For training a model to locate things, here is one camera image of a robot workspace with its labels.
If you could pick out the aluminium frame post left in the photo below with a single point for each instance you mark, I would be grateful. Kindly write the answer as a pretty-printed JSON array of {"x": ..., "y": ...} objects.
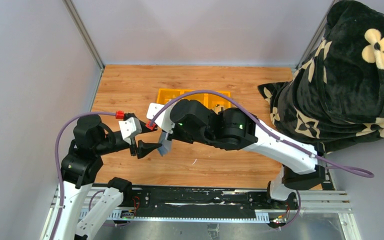
[{"x": 77, "y": 20}]

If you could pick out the yellow plastic compartment tray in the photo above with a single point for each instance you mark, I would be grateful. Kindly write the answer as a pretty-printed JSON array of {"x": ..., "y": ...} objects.
[{"x": 210, "y": 101}]

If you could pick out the aluminium frame post right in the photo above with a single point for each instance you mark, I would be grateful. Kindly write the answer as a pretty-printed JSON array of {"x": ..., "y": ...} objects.
[{"x": 317, "y": 36}]

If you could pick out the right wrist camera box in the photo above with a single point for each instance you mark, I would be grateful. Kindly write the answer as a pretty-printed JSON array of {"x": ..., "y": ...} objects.
[{"x": 163, "y": 121}]

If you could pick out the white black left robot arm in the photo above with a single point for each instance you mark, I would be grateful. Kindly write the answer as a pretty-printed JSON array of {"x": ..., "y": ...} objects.
[{"x": 78, "y": 150}]

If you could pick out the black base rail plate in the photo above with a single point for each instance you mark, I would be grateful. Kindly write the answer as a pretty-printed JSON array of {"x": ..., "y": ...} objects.
[{"x": 182, "y": 202}]

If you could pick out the blue leather card holder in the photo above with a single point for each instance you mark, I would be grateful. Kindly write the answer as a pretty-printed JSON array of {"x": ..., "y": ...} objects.
[{"x": 165, "y": 148}]

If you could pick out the aluminium frame post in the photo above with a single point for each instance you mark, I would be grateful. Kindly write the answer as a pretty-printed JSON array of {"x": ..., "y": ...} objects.
[
  {"x": 77, "y": 20},
  {"x": 317, "y": 36}
]

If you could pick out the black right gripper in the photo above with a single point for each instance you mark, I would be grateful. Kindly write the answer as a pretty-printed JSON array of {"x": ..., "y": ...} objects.
[{"x": 175, "y": 136}]

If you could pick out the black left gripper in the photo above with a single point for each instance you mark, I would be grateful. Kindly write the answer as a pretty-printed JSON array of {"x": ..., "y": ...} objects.
[{"x": 144, "y": 148}]

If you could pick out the black floral fleece blanket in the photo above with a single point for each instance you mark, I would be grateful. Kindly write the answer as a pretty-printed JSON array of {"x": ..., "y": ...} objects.
[{"x": 335, "y": 99}]

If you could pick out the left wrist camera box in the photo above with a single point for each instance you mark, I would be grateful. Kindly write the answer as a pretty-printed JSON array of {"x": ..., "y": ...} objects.
[{"x": 130, "y": 128}]

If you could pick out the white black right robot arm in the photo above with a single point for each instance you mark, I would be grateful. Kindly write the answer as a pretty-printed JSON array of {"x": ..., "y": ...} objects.
[{"x": 232, "y": 129}]

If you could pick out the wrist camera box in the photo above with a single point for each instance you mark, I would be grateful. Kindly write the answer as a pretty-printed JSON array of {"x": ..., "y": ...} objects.
[
  {"x": 130, "y": 128},
  {"x": 163, "y": 121}
]

